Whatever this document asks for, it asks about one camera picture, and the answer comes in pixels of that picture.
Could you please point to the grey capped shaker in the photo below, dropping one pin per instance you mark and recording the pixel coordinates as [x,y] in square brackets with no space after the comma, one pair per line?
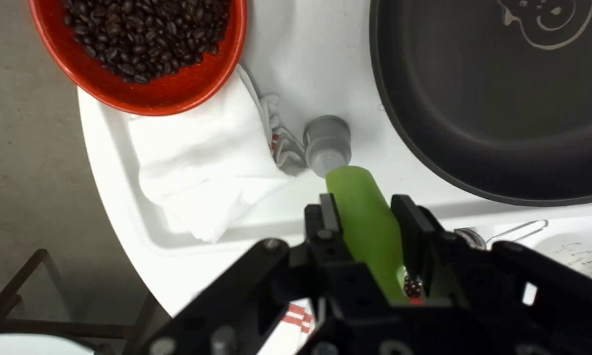
[329,141]

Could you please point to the white plastic tray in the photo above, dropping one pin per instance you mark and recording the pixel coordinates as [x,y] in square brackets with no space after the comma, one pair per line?
[297,60]

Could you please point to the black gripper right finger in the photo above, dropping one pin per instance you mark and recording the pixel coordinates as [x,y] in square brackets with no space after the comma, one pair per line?
[421,244]

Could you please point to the white seat wooden chair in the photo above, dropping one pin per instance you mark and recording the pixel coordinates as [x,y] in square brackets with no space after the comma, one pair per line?
[21,346]

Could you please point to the white red striped packet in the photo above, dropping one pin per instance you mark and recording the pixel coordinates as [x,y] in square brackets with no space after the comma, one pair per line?
[297,327]

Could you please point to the black frying pan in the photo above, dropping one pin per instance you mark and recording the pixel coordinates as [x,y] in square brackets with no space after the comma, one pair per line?
[494,112]

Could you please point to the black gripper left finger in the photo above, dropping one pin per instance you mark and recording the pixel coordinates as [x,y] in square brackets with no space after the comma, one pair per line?
[325,224]

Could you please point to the white cloth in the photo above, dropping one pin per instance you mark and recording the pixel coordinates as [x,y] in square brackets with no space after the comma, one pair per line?
[198,179]

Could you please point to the clear plastic measuring cup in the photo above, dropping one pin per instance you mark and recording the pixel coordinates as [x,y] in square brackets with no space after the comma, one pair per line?
[583,254]

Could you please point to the red bowl of coffee beans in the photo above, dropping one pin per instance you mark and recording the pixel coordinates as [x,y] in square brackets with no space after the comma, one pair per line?
[145,47]

